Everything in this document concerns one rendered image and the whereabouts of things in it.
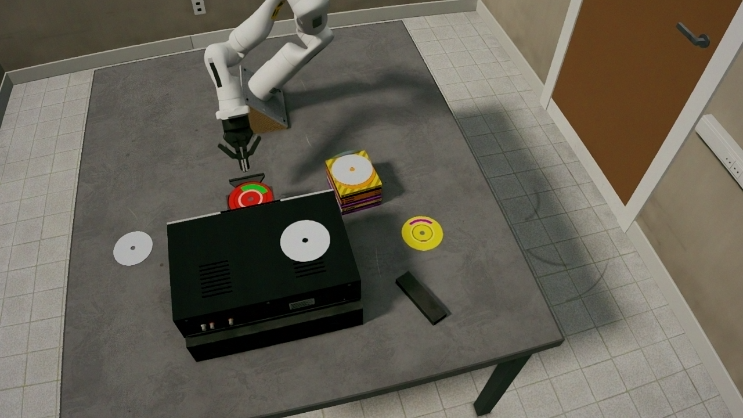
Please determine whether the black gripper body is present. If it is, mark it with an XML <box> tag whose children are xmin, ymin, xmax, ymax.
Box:
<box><xmin>222</xmin><ymin>114</ymin><xmax>253</xmax><ymax>148</ymax></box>

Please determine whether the red cd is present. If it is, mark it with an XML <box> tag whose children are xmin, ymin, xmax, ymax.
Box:
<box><xmin>229</xmin><ymin>182</ymin><xmax>272</xmax><ymax>210</ymax></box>

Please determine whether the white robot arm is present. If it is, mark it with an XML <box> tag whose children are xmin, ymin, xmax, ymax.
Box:
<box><xmin>204</xmin><ymin>0</ymin><xmax>334</xmax><ymax>120</ymax></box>

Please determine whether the white disc with centre hole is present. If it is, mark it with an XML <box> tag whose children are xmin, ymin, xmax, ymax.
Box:
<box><xmin>280</xmin><ymin>220</ymin><xmax>330</xmax><ymax>262</ymax></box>
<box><xmin>331</xmin><ymin>154</ymin><xmax>373</xmax><ymax>185</ymax></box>
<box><xmin>114</xmin><ymin>232</ymin><xmax>153</xmax><ymax>266</ymax></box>

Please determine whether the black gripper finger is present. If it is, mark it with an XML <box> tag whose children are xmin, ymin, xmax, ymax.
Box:
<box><xmin>241</xmin><ymin>133</ymin><xmax>261</xmax><ymax>172</ymax></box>
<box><xmin>218</xmin><ymin>136</ymin><xmax>246</xmax><ymax>172</ymax></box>

